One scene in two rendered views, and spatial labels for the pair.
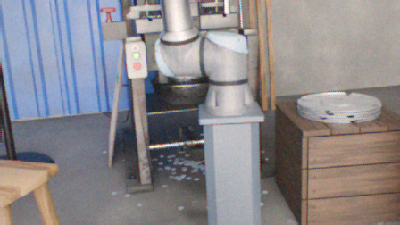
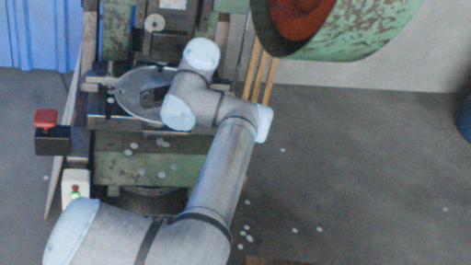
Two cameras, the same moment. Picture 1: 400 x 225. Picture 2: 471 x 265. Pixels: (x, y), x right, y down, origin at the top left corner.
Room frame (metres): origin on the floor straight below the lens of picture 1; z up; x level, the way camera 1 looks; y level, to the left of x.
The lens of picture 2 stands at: (0.84, -0.01, 1.59)
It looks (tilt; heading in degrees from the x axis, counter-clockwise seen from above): 38 degrees down; 0
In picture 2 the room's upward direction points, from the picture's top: 9 degrees clockwise
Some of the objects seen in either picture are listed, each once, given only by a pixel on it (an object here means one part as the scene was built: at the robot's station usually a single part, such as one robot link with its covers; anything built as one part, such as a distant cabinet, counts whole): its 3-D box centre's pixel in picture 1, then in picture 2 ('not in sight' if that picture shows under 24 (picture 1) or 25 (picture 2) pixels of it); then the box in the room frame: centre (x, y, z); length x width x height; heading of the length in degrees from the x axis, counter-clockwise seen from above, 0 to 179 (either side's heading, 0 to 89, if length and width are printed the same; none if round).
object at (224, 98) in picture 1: (229, 93); not in sight; (1.32, -0.10, 0.50); 0.15 x 0.15 x 0.10
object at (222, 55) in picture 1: (225, 54); not in sight; (1.32, -0.09, 0.62); 0.13 x 0.12 x 0.14; 77
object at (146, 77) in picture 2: not in sight; (163, 93); (1.98, 0.02, 0.78); 0.29 x 0.29 x 0.01
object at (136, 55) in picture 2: not in sight; (163, 48); (2.11, 0.04, 0.86); 0.20 x 0.16 x 0.05; 100
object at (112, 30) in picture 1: (115, 44); (53, 153); (1.83, 0.31, 0.62); 0.10 x 0.06 x 0.20; 100
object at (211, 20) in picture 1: (183, 21); (156, 97); (2.11, 0.04, 0.68); 0.45 x 0.30 x 0.06; 100
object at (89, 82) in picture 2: (145, 5); (107, 74); (2.08, 0.21, 0.76); 0.17 x 0.06 x 0.10; 100
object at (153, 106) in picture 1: (187, 99); (147, 172); (2.12, 0.05, 0.31); 0.43 x 0.42 x 0.01; 100
